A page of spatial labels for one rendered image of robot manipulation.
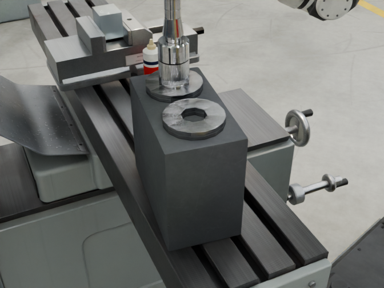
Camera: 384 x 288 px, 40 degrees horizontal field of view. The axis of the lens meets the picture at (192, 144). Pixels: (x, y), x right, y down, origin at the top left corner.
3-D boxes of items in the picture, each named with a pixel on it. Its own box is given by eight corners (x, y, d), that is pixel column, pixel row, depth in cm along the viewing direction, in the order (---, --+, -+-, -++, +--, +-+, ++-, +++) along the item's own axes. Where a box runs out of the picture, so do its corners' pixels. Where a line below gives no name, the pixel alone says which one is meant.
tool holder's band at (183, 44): (155, 52, 76) (155, 46, 76) (160, 38, 80) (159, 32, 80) (187, 54, 76) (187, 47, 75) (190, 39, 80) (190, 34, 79)
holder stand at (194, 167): (198, 154, 100) (199, 58, 88) (242, 235, 83) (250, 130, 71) (135, 166, 97) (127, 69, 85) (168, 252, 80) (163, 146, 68)
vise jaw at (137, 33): (134, 22, 132) (134, 7, 129) (153, 42, 123) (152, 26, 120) (111, 27, 130) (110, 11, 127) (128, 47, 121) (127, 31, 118)
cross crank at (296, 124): (296, 130, 169) (300, 99, 162) (318, 151, 160) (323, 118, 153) (252, 143, 163) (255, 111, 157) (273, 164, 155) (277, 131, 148)
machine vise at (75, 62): (176, 38, 141) (175, -2, 134) (201, 61, 130) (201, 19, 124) (46, 64, 129) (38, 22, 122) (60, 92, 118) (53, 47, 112)
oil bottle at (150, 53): (158, 77, 124) (156, 33, 117) (164, 84, 121) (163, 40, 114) (142, 80, 122) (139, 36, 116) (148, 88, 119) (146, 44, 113)
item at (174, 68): (156, 88, 80) (155, 52, 76) (161, 73, 84) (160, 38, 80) (187, 90, 80) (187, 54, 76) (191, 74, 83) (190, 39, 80)
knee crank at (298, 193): (339, 178, 164) (343, 163, 160) (352, 190, 159) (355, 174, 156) (279, 198, 156) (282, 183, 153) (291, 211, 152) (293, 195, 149)
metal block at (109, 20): (115, 27, 127) (113, 3, 123) (123, 36, 122) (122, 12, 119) (94, 31, 125) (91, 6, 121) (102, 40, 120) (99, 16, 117)
